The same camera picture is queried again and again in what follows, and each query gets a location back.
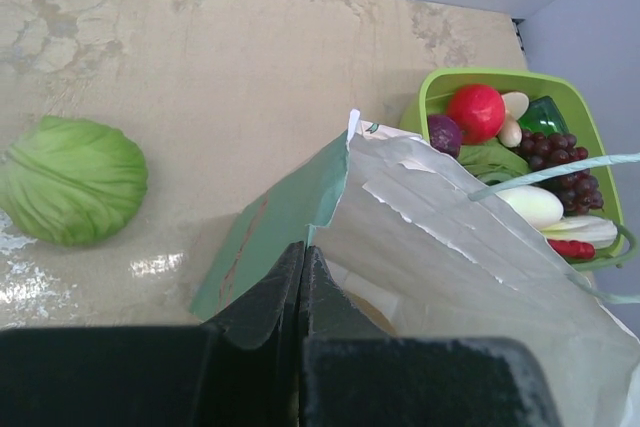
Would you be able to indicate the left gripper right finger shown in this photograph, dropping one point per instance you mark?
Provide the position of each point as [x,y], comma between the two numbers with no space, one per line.
[355,374]

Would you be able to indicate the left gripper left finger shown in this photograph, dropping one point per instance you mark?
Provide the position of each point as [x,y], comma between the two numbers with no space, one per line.
[236,369]

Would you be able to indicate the green paper gift bag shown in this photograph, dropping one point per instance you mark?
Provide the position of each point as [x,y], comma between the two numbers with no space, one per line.
[394,219]

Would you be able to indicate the red toy chili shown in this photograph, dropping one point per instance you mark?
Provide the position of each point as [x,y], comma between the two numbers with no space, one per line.
[573,249]

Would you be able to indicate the purple toy onion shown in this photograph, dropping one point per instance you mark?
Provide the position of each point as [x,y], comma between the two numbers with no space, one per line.
[444,134]

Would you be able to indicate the green toy cabbage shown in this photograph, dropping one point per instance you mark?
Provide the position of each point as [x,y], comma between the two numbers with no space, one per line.
[72,182]

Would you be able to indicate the red toy tomato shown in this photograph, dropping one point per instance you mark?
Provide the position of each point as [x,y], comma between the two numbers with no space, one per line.
[479,111]

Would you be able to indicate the green plastic tray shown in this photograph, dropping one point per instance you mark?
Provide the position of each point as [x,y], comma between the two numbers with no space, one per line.
[440,85]

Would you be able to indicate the toy mushroom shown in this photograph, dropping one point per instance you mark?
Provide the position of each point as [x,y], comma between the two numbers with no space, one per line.
[516,105]

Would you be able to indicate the dark green toy pepper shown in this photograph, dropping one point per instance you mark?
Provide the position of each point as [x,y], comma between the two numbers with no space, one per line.
[543,115]

